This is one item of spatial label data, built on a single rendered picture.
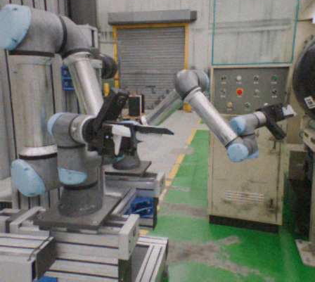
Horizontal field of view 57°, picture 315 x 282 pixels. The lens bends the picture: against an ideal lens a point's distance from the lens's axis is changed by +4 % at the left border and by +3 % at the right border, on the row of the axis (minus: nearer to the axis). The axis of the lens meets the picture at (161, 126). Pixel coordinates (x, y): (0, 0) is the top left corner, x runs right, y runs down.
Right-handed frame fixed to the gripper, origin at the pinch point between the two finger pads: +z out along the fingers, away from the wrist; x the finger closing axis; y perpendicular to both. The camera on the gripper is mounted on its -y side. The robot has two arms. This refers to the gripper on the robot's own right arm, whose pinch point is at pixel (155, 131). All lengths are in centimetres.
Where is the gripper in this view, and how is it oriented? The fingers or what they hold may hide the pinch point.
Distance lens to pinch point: 60.3
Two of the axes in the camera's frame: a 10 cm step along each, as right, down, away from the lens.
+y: -0.8, 9.9, 0.6
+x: -6.0, 0.0, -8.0
